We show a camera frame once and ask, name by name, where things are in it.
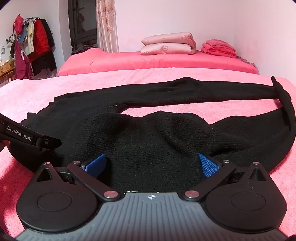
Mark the white wall socket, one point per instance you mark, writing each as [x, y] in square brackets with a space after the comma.
[2, 50]

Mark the white garment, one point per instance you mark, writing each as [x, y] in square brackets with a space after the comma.
[29, 39]

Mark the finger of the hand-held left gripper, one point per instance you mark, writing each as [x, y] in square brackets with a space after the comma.
[49, 142]

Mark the dark window frame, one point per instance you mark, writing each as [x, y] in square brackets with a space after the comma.
[81, 25]

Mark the wooden boxes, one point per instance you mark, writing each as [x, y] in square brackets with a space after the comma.
[5, 69]

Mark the red jacket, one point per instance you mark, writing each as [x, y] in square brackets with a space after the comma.
[41, 39]

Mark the black knit pants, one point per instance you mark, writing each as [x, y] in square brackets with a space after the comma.
[150, 139]

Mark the red hat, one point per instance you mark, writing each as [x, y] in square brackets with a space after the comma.
[18, 23]

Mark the dark red garment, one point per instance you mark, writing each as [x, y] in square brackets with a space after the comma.
[22, 62]

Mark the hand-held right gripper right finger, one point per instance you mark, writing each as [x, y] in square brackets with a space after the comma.
[208, 165]

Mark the grey lace bed trim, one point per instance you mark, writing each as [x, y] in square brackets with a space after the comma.
[251, 63]

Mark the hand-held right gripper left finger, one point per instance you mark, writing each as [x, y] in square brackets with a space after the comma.
[96, 163]

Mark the folded red blanket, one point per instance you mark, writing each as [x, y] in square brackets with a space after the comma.
[218, 48]

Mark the dark cloth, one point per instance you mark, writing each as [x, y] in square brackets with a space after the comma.
[83, 49]

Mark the pink patterned curtain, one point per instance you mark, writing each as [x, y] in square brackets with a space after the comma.
[107, 25]

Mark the far bed with pink cover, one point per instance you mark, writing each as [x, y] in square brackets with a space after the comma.
[138, 60]

